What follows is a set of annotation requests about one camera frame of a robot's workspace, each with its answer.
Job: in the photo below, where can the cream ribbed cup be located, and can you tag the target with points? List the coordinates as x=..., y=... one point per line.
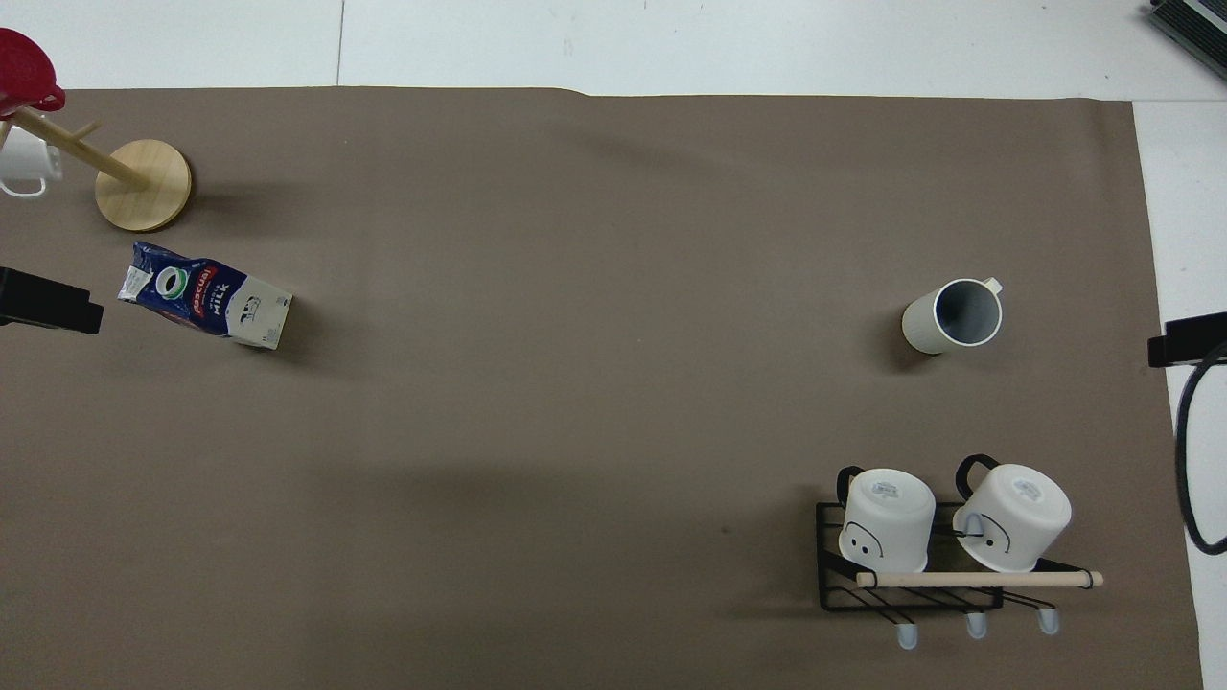
x=925, y=324

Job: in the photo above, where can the blue and white milk carton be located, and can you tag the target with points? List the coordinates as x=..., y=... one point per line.
x=216, y=305

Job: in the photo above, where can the red cup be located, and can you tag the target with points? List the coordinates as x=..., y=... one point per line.
x=21, y=67

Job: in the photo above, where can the wooden mug tree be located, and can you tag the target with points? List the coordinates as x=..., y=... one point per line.
x=144, y=187

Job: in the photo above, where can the dark grey ribbed device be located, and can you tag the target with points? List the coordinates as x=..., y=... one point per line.
x=1196, y=24

